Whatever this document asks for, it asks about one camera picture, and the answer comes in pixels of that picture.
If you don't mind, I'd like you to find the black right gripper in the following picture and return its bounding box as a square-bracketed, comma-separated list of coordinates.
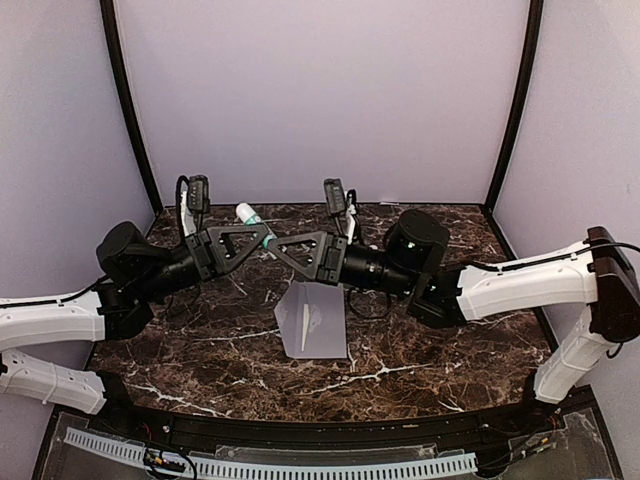
[266, 230, 418, 298]

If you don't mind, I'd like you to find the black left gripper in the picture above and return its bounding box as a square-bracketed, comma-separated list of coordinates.
[135, 223, 270, 303]

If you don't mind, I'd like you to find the white green glue stick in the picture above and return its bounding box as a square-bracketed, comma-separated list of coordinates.
[235, 203, 276, 250]

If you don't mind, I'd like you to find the cream lined letter paper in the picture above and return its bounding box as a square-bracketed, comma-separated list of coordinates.
[300, 303, 310, 352]

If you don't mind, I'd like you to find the grey paper envelope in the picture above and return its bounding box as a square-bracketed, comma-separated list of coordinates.
[274, 281, 347, 360]

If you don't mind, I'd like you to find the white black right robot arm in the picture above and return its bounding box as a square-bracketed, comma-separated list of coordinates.
[267, 209, 639, 434]

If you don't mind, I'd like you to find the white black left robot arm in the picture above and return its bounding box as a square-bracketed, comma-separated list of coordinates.
[1, 221, 269, 436]

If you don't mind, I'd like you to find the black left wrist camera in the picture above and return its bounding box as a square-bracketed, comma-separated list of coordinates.
[175, 175, 210, 239]

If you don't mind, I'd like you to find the black front frame rail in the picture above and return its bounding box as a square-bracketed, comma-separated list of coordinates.
[87, 405, 565, 452]

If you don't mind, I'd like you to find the white slotted cable duct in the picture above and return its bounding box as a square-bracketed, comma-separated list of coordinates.
[64, 428, 477, 479]

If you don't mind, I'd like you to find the black left corner post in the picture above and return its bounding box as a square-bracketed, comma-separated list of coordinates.
[99, 0, 163, 216]

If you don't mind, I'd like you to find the black corner post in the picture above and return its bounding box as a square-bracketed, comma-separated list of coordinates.
[483, 0, 544, 216]
[99, 0, 163, 216]

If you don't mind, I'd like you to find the black right corner post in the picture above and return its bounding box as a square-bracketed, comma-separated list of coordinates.
[483, 0, 544, 216]

